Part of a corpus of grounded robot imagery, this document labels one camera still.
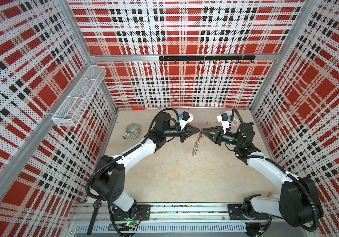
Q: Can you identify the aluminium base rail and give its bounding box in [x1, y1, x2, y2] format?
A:
[63, 202, 308, 237]

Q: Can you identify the grey striped ceramic mug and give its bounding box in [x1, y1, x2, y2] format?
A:
[123, 124, 141, 140]

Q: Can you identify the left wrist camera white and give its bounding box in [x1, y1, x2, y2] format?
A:
[178, 112, 194, 131]

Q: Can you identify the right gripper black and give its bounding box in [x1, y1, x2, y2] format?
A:
[202, 127, 242, 148]

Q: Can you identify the white wire mesh basket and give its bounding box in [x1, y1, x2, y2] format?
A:
[52, 65, 106, 127]

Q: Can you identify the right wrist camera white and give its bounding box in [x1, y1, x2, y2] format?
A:
[217, 113, 234, 133]

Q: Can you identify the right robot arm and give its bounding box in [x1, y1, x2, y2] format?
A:
[200, 109, 324, 232]

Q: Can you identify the key organizer with red handle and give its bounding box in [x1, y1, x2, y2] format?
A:
[192, 128, 203, 156]

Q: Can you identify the white ceramic mug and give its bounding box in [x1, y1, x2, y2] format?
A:
[225, 111, 232, 119]

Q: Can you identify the red marker at wall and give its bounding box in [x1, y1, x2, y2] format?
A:
[132, 108, 146, 111]

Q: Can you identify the black wall hook rail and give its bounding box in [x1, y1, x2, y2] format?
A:
[159, 55, 256, 62]

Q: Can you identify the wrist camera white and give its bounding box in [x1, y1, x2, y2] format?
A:
[217, 113, 234, 133]
[178, 112, 194, 131]

